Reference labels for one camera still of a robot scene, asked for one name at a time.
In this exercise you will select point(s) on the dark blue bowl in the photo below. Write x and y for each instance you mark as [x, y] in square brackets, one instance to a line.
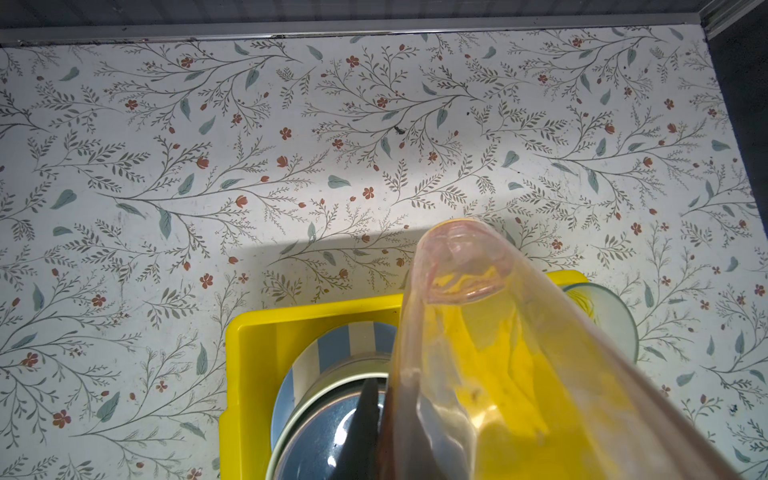
[313, 445]

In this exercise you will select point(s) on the floral patterned table mat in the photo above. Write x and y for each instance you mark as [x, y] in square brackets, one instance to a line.
[150, 193]

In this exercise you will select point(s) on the frosted blue plastic cup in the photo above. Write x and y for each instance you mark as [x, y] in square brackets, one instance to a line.
[609, 313]

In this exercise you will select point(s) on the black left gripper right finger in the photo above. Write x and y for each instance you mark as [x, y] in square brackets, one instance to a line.
[404, 449]

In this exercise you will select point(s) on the pink plastic cup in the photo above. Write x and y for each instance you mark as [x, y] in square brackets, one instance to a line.
[512, 380]

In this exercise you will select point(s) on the yellow plastic bin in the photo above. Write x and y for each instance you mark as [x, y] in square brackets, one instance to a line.
[261, 347]

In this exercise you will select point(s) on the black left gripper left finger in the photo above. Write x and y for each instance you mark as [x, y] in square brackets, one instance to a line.
[357, 457]

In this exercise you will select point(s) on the light green bowl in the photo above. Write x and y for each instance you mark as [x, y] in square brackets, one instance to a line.
[308, 431]

